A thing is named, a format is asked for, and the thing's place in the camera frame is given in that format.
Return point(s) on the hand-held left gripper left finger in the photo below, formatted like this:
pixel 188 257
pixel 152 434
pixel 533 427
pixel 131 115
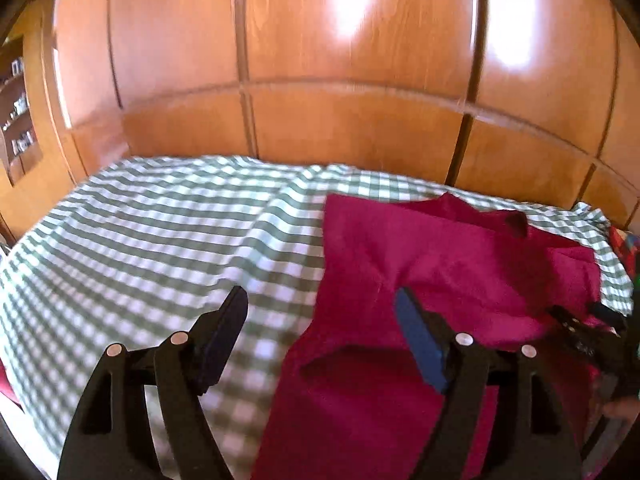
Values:
pixel 222 340

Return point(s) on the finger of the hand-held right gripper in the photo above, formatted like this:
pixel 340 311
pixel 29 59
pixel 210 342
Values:
pixel 575 332
pixel 607 315

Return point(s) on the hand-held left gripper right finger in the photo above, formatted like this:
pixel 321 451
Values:
pixel 420 340

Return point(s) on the dark red sweater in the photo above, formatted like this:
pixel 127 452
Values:
pixel 400 250

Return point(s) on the person's right hand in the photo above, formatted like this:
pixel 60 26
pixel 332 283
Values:
pixel 622 409

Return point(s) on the multicolour checked pillow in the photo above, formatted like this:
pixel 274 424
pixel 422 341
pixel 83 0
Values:
pixel 625 252

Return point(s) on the green checked bedsheet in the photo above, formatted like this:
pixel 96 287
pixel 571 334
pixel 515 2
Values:
pixel 150 240

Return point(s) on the red cloth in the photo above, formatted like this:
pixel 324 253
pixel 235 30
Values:
pixel 6 385

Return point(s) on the wooden wardrobe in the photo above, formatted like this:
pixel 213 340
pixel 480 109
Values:
pixel 320 60

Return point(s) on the wooden wall shelf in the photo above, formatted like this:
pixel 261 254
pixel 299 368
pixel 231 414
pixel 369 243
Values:
pixel 20 125

